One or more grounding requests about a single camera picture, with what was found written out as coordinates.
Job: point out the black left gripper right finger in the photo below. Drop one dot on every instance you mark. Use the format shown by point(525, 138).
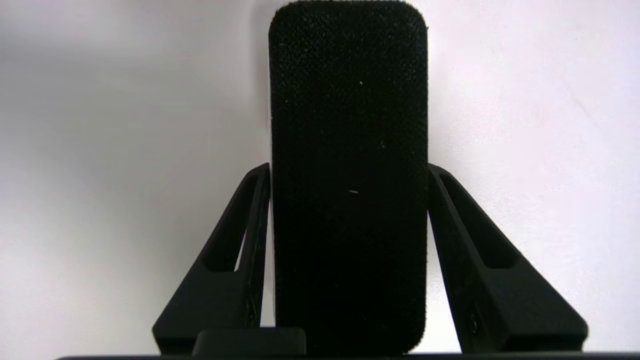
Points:
point(505, 310)

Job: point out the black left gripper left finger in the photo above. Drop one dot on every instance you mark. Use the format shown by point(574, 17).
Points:
point(220, 300)

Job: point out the black and white eraser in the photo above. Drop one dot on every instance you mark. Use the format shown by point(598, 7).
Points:
point(350, 175)

